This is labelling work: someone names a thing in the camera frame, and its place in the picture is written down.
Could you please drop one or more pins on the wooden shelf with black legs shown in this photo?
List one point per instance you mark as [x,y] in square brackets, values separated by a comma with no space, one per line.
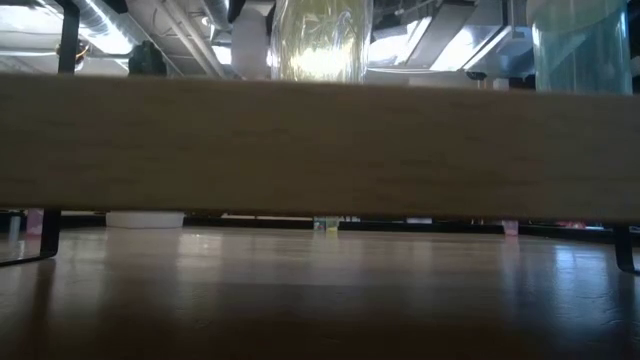
[320,150]

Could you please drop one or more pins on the white hexagonal planter pot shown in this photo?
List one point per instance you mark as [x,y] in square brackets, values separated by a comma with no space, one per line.
[145,220]

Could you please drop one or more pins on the green cactus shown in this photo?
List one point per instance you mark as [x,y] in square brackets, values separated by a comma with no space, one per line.
[146,62]

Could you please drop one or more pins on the rectangular metal ceiling duct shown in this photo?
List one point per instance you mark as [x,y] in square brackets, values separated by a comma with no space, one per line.
[450,40]

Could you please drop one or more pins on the silver spiral ceiling duct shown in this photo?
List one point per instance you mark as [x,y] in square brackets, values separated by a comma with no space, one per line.
[217,12]

